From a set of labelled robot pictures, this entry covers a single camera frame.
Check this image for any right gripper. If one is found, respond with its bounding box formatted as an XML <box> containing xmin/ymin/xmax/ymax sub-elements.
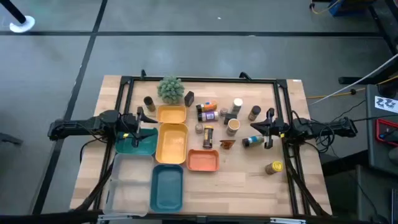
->
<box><xmin>250</xmin><ymin>107</ymin><xmax>294</xmax><ymax>150</ymax></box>

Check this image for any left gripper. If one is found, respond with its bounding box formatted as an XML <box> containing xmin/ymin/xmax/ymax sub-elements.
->
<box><xmin>121</xmin><ymin>106</ymin><xmax>159</xmax><ymax>148</ymax></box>

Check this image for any blue label spice bottle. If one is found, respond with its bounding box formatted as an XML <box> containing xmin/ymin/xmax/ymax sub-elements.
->
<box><xmin>241</xmin><ymin>134</ymin><xmax>266</xmax><ymax>148</ymax></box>

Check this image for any brown spice jar black lid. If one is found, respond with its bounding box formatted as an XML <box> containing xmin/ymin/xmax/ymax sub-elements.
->
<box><xmin>143</xmin><ymin>96</ymin><xmax>157</xmax><ymax>113</ymax></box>

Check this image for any dark green spice tin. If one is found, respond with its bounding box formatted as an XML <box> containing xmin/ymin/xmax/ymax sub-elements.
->
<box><xmin>183</xmin><ymin>90</ymin><xmax>195</xmax><ymax>108</ymax></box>
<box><xmin>223</xmin><ymin>113</ymin><xmax>238</xmax><ymax>126</ymax></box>

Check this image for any brown spice pouch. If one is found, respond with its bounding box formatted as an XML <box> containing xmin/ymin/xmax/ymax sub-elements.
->
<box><xmin>219</xmin><ymin>139</ymin><xmax>236</xmax><ymax>151</ymax></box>

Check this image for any yellow lid Trader Joe's jar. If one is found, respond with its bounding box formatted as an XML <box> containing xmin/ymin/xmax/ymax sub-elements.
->
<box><xmin>264</xmin><ymin>160</ymin><xmax>284</xmax><ymax>175</ymax></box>

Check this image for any orange spice bottle black lid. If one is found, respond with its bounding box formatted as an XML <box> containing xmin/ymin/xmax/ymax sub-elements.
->
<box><xmin>195</xmin><ymin>100</ymin><xmax>218</xmax><ymax>114</ymax></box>

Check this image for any orange plastic bin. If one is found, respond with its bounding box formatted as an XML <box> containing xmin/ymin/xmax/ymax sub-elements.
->
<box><xmin>186</xmin><ymin>149</ymin><xmax>221</xmax><ymax>172</ymax></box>

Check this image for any dark spice jar black lid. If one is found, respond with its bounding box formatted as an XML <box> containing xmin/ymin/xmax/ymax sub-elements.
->
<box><xmin>248</xmin><ymin>105</ymin><xmax>262</xmax><ymax>122</ymax></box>

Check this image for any small yellow plastic bin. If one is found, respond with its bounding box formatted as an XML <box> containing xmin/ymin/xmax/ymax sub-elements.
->
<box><xmin>156</xmin><ymin>104</ymin><xmax>188</xmax><ymax>124</ymax></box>

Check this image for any large yellow plastic bin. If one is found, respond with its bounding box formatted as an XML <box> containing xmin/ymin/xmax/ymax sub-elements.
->
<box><xmin>155</xmin><ymin>122</ymin><xmax>190</xmax><ymax>165</ymax></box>

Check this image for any dark green plastic bin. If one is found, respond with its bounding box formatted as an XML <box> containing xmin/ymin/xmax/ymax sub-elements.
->
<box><xmin>114</xmin><ymin>127</ymin><xmax>159</xmax><ymax>156</ymax></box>

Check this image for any white lid spice bottle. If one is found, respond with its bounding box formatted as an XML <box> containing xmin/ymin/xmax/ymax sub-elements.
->
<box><xmin>230</xmin><ymin>98</ymin><xmax>244</xmax><ymax>115</ymax></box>

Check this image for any artificial green succulent plant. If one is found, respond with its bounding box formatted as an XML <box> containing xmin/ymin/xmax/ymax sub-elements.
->
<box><xmin>157</xmin><ymin>75</ymin><xmax>185</xmax><ymax>105</ymax></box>

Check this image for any purple label spice bottle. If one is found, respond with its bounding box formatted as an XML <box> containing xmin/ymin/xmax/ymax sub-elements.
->
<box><xmin>197</xmin><ymin>111</ymin><xmax>220</xmax><ymax>123</ymax></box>

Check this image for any dark spice bottle yellow lid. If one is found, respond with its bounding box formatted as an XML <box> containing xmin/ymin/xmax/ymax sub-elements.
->
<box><xmin>202</xmin><ymin>124</ymin><xmax>215</xmax><ymax>149</ymax></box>

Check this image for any clear plastic bin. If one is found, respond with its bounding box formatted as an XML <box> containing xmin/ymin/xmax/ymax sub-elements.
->
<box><xmin>103</xmin><ymin>152</ymin><xmax>155</xmax><ymax>218</ymax></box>

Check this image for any dark blue plastic bin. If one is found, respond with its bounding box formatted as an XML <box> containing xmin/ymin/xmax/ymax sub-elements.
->
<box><xmin>149</xmin><ymin>164</ymin><xmax>185</xmax><ymax>213</ymax></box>

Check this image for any grey cabinet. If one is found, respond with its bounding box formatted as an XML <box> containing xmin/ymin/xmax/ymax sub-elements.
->
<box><xmin>365</xmin><ymin>83</ymin><xmax>398</xmax><ymax>175</ymax></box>

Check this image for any red framed device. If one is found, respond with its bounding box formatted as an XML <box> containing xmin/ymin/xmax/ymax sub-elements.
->
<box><xmin>374</xmin><ymin>118</ymin><xmax>398</xmax><ymax>147</ymax></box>

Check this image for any white paper tag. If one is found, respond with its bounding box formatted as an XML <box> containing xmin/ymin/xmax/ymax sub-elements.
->
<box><xmin>374</xmin><ymin>95</ymin><xmax>398</xmax><ymax>114</ymax></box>

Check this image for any blue crate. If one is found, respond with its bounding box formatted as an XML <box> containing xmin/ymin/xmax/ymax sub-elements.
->
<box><xmin>328</xmin><ymin>0</ymin><xmax>374</xmax><ymax>17</ymax></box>

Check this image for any black pole white base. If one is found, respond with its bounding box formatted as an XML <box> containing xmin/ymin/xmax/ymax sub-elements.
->
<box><xmin>0</xmin><ymin>0</ymin><xmax>36</xmax><ymax>34</ymax></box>

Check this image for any black aluminium table frame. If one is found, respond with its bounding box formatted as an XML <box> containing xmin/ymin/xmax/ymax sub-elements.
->
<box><xmin>74</xmin><ymin>70</ymin><xmax>332</xmax><ymax>218</ymax></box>

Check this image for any yellow floor cable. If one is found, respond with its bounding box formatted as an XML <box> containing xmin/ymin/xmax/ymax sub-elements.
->
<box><xmin>309</xmin><ymin>0</ymin><xmax>340</xmax><ymax>16</ymax></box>

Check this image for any black stand frame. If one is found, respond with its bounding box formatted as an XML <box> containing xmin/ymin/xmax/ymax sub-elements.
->
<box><xmin>338</xmin><ymin>0</ymin><xmax>398</xmax><ymax>85</ymax></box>

